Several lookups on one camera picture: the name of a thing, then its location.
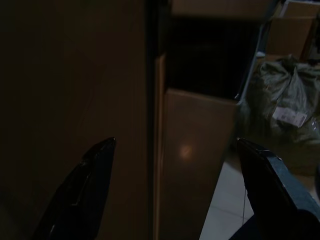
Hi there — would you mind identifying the plain brown cardboard box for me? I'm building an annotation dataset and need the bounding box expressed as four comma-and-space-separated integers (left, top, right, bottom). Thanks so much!
264, 16, 317, 60

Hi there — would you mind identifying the tall open cardboard box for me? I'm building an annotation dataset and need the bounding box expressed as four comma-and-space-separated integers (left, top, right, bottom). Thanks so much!
153, 52, 240, 240

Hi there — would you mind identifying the green woven sack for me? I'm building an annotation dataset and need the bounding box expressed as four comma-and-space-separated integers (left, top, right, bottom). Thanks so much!
237, 53, 320, 146

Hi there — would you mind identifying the large brown cardboard box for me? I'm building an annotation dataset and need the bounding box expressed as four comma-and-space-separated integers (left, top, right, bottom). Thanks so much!
0, 0, 151, 240

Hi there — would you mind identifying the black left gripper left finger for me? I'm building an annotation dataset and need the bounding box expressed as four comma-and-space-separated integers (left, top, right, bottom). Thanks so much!
29, 136, 117, 240

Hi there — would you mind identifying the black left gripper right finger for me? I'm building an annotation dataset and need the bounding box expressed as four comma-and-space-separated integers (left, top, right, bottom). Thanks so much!
236, 137, 320, 240

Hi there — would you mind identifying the flat cardboard box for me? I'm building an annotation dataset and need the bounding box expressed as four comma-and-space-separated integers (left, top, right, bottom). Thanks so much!
171, 0, 278, 18

